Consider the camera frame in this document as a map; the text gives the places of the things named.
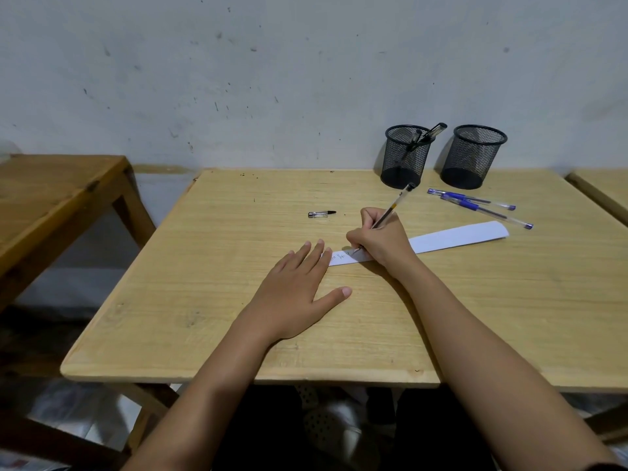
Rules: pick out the person's left forearm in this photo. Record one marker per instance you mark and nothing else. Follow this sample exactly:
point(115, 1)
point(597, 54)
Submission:
point(196, 407)

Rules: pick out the white paper strip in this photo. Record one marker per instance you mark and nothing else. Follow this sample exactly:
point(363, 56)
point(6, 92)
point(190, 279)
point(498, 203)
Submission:
point(456, 236)

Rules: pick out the dark wooden side table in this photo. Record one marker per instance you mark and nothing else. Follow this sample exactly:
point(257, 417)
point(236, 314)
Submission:
point(54, 196)

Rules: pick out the person's right forearm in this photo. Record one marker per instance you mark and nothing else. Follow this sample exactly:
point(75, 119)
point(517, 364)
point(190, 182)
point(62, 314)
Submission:
point(490, 372)

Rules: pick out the black pen cap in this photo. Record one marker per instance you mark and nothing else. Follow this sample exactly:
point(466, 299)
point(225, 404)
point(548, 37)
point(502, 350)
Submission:
point(316, 214)

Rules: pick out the person's left hand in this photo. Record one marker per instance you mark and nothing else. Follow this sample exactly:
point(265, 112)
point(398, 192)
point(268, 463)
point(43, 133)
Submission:
point(289, 299)

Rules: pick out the light wooden side table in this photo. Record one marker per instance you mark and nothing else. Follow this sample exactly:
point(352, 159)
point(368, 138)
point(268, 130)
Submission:
point(608, 188)

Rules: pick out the blue pen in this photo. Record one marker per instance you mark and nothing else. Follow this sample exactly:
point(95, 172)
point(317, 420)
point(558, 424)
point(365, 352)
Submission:
point(458, 196)
point(468, 205)

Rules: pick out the black pen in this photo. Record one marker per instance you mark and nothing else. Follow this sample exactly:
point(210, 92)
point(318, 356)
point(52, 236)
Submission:
point(436, 128)
point(395, 205)
point(416, 138)

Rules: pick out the person's right hand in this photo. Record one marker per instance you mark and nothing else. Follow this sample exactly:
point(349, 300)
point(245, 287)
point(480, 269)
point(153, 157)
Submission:
point(387, 245)

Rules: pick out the person's black trousers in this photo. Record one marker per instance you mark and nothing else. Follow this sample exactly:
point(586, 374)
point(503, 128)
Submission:
point(432, 426)

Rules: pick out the black mesh cup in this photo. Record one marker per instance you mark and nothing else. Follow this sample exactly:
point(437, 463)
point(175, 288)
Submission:
point(404, 171)
point(471, 161)

